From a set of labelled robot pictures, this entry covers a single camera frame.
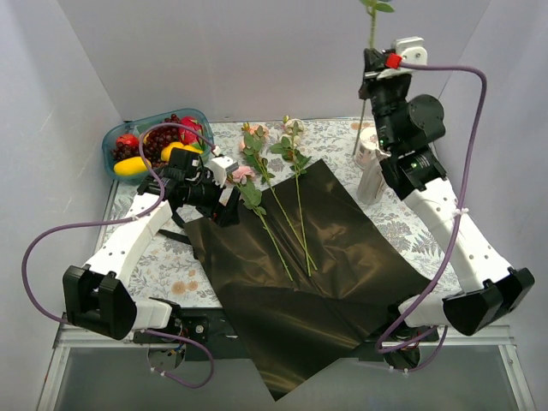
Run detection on yellow lemon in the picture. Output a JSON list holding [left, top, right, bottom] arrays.
[[161, 141, 185, 163]]

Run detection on pink double rose stem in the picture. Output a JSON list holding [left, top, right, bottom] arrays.
[[228, 165, 294, 281]]

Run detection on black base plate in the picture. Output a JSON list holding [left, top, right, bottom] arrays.
[[131, 308, 422, 368]]

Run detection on aluminium rail frame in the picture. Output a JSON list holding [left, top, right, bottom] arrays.
[[36, 114, 536, 411]]

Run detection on dark red grapes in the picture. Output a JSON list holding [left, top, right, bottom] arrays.
[[110, 126, 179, 168]]

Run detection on peach rose stem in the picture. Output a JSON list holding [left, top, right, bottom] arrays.
[[241, 122, 318, 270]]

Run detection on pink dragon fruit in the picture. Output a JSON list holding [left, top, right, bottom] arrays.
[[179, 116, 203, 146]]

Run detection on black paper cone wrapper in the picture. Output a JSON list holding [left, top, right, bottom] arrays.
[[185, 161, 428, 399]]

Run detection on purple cable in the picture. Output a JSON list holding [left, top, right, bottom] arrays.
[[21, 122, 222, 389], [375, 63, 488, 372]]

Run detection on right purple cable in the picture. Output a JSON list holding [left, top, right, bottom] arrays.
[[375, 63, 488, 372]]

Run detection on red apple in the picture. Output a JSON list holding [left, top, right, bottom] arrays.
[[116, 134, 140, 148]]

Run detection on white ceramic vase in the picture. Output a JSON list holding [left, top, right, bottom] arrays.
[[356, 150, 386, 206]]

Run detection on cream bud flower stem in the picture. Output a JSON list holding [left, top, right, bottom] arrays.
[[270, 115, 314, 276]]

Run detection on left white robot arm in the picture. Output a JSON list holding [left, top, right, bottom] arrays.
[[63, 149, 239, 343]]

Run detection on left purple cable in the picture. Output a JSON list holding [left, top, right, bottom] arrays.
[[21, 122, 222, 389]]

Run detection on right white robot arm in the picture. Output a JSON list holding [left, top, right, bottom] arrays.
[[359, 49, 535, 342]]

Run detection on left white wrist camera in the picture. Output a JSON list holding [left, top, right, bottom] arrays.
[[206, 156, 239, 188]]

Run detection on yellow mango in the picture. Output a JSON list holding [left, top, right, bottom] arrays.
[[113, 156, 151, 177]]

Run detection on floral table mat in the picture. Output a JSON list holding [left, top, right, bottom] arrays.
[[106, 118, 458, 308]]

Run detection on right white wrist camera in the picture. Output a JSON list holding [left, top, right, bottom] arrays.
[[377, 36, 428, 80]]

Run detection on teal plastic fruit basket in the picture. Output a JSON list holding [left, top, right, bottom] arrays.
[[102, 108, 213, 182]]

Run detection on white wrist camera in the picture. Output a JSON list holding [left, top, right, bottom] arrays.
[[206, 156, 239, 188], [377, 36, 428, 80]]

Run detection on white rose stem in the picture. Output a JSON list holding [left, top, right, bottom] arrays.
[[353, 0, 395, 154]]

